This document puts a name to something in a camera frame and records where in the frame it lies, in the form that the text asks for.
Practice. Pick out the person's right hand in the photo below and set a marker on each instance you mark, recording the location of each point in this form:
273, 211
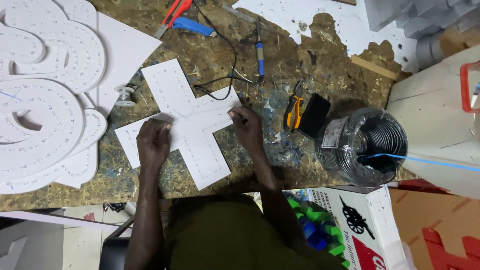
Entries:
248, 129

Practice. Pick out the person's left hand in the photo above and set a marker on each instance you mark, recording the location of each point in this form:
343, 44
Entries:
153, 144

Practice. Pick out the person's right fingers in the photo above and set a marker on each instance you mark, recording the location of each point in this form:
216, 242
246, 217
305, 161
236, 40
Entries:
237, 114

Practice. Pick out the person's left fingers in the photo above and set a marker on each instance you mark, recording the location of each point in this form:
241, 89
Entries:
161, 125

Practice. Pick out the white cross-shaped sign board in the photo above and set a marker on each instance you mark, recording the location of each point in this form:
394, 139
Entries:
191, 150

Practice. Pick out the white curved sign letter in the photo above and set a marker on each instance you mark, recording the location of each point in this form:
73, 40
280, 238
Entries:
75, 52
90, 150
48, 146

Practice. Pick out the black phone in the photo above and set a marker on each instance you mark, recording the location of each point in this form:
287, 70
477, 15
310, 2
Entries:
314, 116

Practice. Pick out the white flat sheet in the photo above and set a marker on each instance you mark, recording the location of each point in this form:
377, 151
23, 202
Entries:
123, 48

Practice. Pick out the grey metal strip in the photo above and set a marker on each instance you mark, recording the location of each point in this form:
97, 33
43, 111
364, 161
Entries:
240, 14

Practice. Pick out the person's olive green shirt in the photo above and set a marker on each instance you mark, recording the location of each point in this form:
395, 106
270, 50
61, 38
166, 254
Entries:
232, 236

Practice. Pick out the black stool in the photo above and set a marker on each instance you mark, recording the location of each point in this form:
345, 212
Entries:
112, 251

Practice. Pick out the heap of green and blue foam pieces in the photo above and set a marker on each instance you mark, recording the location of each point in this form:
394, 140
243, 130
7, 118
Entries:
318, 228

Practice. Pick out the pale lilac board strip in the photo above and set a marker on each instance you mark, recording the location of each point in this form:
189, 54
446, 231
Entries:
56, 219

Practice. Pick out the wooden strip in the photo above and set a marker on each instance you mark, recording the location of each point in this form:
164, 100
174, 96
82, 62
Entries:
373, 67

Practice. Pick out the white printed box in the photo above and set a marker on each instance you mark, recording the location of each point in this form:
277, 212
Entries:
360, 225

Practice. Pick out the grey foam shape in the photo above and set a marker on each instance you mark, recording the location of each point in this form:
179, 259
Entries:
30, 247

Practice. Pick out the large white board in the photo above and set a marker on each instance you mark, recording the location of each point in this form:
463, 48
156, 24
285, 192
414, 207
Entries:
435, 123

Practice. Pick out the heap of grey foam blocks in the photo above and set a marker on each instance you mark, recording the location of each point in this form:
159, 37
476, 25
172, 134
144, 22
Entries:
420, 18

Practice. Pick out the orange cardboard sheet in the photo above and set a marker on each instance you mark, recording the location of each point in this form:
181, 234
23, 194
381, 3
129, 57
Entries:
442, 213

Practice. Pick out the red foam shape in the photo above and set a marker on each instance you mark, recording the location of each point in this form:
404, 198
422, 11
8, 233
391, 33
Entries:
450, 251

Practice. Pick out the red plastic frame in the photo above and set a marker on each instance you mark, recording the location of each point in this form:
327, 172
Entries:
464, 86

